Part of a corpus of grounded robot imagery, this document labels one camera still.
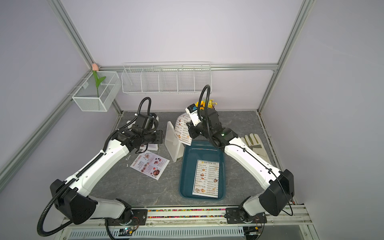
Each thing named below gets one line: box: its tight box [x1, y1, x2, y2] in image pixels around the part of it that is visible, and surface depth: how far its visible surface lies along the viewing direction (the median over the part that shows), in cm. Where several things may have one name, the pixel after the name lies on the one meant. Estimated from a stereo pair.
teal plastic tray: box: [179, 140, 226, 201], surface depth 89 cm
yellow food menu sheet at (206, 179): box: [192, 159, 220, 198], surface depth 87 cm
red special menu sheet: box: [130, 150, 170, 181], surface depth 93 cm
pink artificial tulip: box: [92, 63, 107, 98], surface depth 92 cm
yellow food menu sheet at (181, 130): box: [174, 112, 193, 146], surface depth 78 cm
